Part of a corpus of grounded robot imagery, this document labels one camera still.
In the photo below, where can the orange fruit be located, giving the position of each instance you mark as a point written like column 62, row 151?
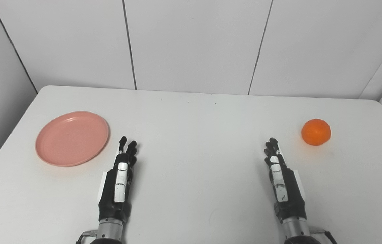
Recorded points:
column 316, row 132

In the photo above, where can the pink round plate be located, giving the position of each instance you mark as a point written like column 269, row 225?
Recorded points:
column 72, row 139

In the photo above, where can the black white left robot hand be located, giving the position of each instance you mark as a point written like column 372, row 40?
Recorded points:
column 120, row 183

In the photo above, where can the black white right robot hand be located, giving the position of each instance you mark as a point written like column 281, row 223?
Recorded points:
column 280, row 184

